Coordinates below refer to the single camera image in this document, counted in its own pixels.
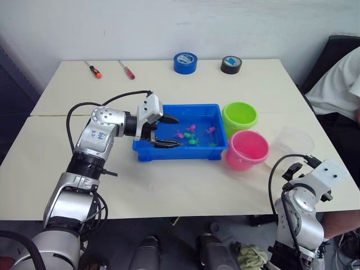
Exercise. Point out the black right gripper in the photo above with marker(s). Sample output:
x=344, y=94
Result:
x=291, y=171

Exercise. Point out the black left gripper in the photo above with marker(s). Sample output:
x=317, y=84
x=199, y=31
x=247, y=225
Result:
x=147, y=130

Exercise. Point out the pink toy fish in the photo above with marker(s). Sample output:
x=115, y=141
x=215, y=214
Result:
x=179, y=134
x=211, y=130
x=192, y=128

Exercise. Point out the clear plastic cup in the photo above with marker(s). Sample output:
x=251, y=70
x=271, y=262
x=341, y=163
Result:
x=295, y=140

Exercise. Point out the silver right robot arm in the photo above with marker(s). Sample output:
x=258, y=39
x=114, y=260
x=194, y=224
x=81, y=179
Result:
x=303, y=222

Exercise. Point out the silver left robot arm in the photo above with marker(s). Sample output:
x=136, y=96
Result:
x=92, y=140

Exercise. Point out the green toy fish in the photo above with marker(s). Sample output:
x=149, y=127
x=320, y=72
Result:
x=193, y=142
x=189, y=135

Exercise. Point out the blue plastic tub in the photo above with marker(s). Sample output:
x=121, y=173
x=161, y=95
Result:
x=180, y=154

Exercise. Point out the pink plastic bucket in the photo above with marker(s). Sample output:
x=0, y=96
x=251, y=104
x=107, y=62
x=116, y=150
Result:
x=239, y=163

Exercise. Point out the green plastic bucket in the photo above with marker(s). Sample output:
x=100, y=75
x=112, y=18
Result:
x=230, y=126

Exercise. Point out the blue tape roll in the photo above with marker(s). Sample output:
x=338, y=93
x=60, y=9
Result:
x=184, y=67

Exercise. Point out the bare leg of person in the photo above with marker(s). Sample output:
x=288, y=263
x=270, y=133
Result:
x=337, y=222

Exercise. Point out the black tape roll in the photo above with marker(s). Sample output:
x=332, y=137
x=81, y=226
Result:
x=230, y=69

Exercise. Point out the green crumpled cloth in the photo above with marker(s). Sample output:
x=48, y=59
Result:
x=251, y=257

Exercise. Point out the small dark round cap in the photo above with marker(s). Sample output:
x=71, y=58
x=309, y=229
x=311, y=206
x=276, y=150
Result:
x=214, y=227

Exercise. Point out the person in white shirt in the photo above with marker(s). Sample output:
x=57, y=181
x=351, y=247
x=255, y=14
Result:
x=334, y=84

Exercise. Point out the dark rounded shape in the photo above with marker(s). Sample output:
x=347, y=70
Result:
x=216, y=253
x=147, y=253

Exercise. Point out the black chair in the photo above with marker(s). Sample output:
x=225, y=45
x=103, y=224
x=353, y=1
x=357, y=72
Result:
x=332, y=53

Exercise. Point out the dark blue partition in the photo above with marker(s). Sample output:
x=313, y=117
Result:
x=14, y=98

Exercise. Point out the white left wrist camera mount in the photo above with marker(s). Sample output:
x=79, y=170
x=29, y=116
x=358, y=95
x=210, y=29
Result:
x=150, y=108

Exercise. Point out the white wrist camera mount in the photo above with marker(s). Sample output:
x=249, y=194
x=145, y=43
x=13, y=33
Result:
x=329, y=173
x=150, y=108

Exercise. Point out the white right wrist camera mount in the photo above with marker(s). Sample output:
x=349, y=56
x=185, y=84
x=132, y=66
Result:
x=329, y=173

